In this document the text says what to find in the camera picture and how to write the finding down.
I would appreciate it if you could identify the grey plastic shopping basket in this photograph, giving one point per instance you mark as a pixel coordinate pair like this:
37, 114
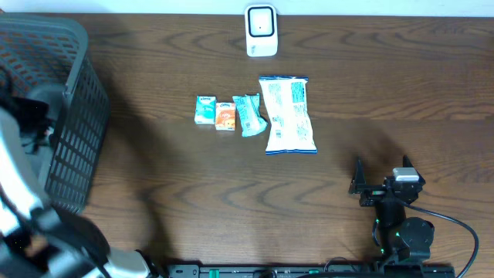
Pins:
50, 86

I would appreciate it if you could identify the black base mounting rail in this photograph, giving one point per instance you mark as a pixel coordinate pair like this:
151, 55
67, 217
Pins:
286, 271

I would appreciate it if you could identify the teal Kleenex tissue pack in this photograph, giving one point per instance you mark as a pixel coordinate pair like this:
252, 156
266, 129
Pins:
205, 110

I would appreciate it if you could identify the white barcode scanner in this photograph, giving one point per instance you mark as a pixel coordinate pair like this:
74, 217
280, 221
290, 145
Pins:
261, 30

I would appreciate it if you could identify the orange Kleenex tissue pack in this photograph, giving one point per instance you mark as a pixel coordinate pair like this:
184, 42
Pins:
225, 116

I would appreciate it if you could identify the white blue snack bag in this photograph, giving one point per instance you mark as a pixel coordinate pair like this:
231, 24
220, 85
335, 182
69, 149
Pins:
285, 100

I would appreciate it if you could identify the teal snack packet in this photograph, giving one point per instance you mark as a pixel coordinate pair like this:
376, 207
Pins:
251, 121

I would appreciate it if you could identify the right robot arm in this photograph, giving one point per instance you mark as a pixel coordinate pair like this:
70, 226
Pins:
404, 242

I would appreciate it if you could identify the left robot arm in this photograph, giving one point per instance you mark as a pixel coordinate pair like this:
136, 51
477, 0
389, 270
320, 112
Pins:
39, 239

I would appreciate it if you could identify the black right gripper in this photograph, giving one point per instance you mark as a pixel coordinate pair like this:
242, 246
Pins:
373, 192

